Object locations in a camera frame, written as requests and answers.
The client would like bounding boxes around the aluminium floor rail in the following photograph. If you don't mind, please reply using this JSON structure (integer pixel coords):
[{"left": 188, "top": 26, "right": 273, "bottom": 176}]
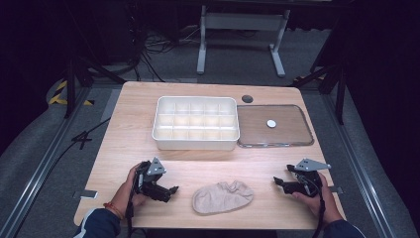
[
  {"left": 320, "top": 92, "right": 399, "bottom": 238},
  {"left": 0, "top": 86, "right": 93, "bottom": 238}
]

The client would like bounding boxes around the person's left hand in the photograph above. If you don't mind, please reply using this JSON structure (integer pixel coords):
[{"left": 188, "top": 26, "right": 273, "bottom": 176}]
[{"left": 109, "top": 163, "right": 149, "bottom": 219}]

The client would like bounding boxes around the hand-held gripper cable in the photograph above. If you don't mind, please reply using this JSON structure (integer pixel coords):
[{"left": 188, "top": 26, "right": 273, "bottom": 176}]
[
  {"left": 125, "top": 172, "right": 141, "bottom": 238},
  {"left": 301, "top": 178, "right": 327, "bottom": 238}
]

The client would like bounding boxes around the person's right hand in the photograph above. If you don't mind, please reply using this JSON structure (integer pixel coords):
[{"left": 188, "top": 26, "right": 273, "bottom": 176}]
[{"left": 291, "top": 173, "right": 345, "bottom": 226}]

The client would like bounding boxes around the right hand-held gripper cable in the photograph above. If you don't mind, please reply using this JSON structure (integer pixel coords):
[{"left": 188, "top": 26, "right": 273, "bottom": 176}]
[{"left": 301, "top": 178, "right": 327, "bottom": 238}]

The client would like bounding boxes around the yellow black floor tape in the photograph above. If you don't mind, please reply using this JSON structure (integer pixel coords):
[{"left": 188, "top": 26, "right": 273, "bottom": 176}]
[{"left": 48, "top": 79, "right": 96, "bottom": 107}]

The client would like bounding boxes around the black metal stand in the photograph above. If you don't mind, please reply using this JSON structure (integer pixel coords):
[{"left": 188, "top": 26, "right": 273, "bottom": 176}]
[
  {"left": 63, "top": 54, "right": 127, "bottom": 120},
  {"left": 289, "top": 60, "right": 349, "bottom": 127}
]

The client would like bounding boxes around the bundle of black floor cables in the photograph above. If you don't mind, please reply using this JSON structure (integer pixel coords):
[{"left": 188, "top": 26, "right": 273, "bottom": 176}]
[{"left": 127, "top": 13, "right": 202, "bottom": 83}]

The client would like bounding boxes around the white metal desk frame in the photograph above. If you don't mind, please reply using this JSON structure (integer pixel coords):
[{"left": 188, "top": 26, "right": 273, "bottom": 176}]
[{"left": 196, "top": 4, "right": 292, "bottom": 79}]

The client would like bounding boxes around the white divided storage box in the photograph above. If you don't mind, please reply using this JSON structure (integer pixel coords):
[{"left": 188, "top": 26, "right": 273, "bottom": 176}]
[{"left": 151, "top": 95, "right": 241, "bottom": 152}]

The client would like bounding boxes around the transparent box lid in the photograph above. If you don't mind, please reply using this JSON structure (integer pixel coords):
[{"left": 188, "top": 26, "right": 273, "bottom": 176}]
[{"left": 236, "top": 103, "right": 315, "bottom": 149}]

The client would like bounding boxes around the beige sock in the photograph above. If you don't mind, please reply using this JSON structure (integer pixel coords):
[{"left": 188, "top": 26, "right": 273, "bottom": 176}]
[{"left": 191, "top": 179, "right": 256, "bottom": 216}]

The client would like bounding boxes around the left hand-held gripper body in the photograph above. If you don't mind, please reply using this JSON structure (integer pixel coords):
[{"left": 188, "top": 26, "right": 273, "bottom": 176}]
[{"left": 134, "top": 157, "right": 173, "bottom": 203}]

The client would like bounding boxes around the black floor cable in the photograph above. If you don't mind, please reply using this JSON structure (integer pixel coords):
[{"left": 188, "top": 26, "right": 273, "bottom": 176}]
[{"left": 13, "top": 117, "right": 112, "bottom": 238}]

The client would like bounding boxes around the orange bracelet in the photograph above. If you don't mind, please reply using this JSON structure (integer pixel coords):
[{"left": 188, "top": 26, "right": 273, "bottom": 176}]
[{"left": 102, "top": 201, "right": 125, "bottom": 221}]

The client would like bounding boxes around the left hand-held gripper cable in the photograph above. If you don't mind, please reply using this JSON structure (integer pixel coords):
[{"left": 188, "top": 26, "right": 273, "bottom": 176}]
[{"left": 125, "top": 172, "right": 141, "bottom": 238}]

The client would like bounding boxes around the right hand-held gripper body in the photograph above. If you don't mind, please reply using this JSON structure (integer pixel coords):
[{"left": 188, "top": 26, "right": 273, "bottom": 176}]
[{"left": 282, "top": 158, "right": 333, "bottom": 199}]

